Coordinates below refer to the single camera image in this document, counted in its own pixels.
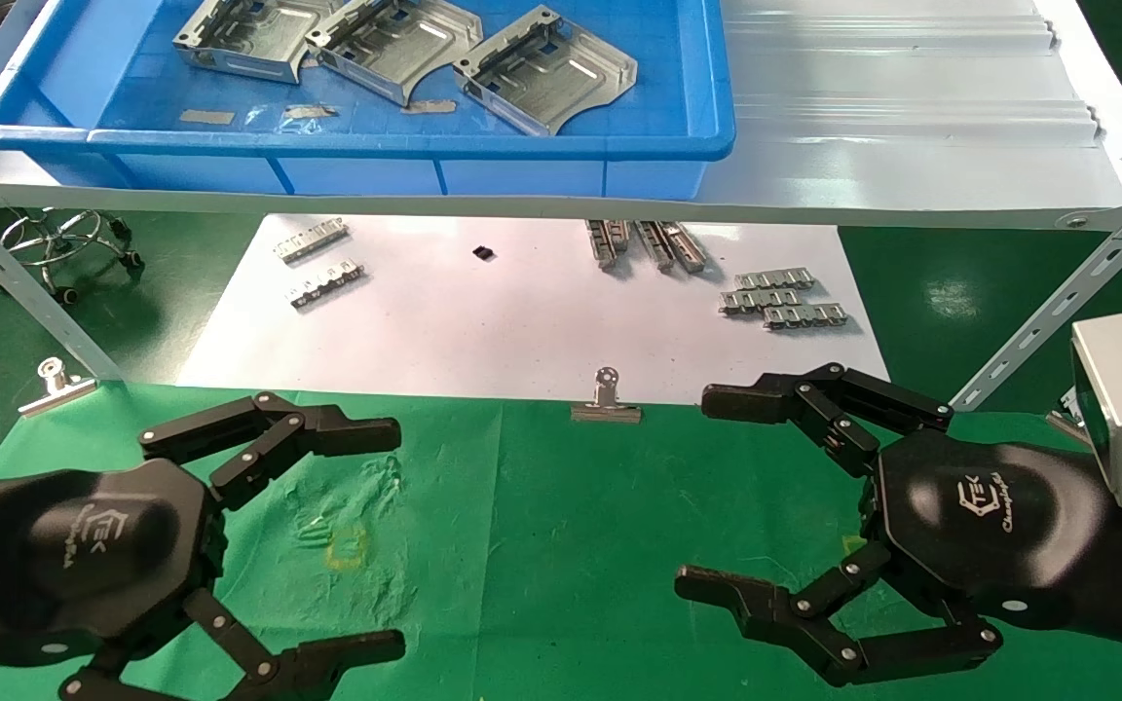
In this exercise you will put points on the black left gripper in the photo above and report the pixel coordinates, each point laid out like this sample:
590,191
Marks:
84,555

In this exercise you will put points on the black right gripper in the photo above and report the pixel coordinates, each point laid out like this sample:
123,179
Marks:
990,526

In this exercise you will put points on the stamped sheet metal bracket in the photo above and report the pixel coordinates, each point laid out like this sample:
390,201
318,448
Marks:
395,49
249,44
546,83

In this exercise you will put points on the small ribbed metal strip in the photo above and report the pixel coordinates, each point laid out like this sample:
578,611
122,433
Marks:
773,280
656,248
621,236
806,315
686,247
312,241
602,245
327,285
761,301

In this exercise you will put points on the silver binder clip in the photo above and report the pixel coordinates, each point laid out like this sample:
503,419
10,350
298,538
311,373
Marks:
606,411
56,387

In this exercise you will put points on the green table cloth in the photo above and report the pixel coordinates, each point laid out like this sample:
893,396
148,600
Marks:
542,545

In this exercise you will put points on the small black plastic piece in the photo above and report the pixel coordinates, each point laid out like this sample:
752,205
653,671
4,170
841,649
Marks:
483,253

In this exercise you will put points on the blue plastic bin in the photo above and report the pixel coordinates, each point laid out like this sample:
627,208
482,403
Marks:
376,175

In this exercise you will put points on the chrome base swivel stool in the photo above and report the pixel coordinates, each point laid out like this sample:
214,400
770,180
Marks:
55,239

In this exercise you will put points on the grey metal shelf rack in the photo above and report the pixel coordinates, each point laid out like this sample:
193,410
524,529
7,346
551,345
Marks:
912,97

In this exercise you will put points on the clear tape piece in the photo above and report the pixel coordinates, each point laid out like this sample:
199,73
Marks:
310,111

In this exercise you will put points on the grey tape piece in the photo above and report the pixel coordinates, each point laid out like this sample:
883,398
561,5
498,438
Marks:
206,117

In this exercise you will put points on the beige tape piece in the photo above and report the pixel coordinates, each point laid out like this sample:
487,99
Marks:
430,106

